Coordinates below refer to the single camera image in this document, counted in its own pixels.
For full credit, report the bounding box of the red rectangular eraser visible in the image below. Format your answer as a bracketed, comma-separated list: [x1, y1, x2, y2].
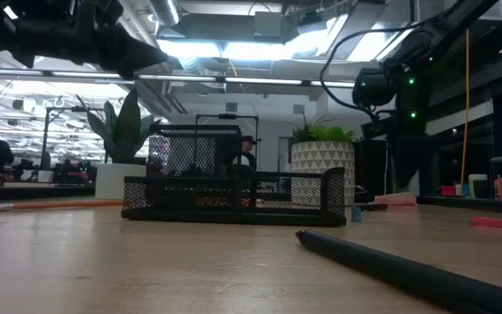
[471, 216, 502, 232]

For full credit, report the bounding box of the black side table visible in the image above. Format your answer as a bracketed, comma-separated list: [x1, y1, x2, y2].
[416, 195, 502, 215]

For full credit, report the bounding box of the white and green cup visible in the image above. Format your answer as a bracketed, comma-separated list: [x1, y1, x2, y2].
[468, 173, 490, 200]

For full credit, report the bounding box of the succulent in patterned pot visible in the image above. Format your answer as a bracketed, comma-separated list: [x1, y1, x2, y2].
[283, 113, 359, 206]

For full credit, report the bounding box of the silver ventilation duct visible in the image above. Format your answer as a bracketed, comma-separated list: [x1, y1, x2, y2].
[148, 0, 182, 27]

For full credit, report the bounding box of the black pen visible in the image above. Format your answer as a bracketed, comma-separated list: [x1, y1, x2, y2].
[295, 229, 502, 314]

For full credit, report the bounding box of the leafy plant in white pot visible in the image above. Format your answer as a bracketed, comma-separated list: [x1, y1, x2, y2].
[75, 86, 163, 201]

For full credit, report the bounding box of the black mesh desk organizer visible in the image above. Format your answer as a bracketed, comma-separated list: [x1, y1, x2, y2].
[120, 124, 348, 228]

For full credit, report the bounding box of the yellow hanging cable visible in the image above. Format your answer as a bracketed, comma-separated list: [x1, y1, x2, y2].
[459, 28, 471, 187]

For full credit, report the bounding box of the dark background desk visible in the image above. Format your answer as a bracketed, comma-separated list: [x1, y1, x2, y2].
[0, 181, 95, 202]

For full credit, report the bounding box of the orange pencil with eraser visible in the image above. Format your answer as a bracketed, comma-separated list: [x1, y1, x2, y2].
[0, 199, 125, 214]

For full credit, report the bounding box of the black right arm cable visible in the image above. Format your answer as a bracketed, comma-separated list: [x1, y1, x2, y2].
[319, 26, 422, 124]

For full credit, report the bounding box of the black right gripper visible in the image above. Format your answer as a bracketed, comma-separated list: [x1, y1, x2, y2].
[390, 76, 431, 189]

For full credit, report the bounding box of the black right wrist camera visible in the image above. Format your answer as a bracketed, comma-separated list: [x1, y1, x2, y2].
[352, 68, 398, 110]

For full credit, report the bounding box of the black marker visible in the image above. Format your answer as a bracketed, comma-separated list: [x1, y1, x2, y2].
[361, 202, 390, 213]

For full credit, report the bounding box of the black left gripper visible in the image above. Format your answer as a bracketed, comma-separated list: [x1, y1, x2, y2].
[9, 17, 169, 80]

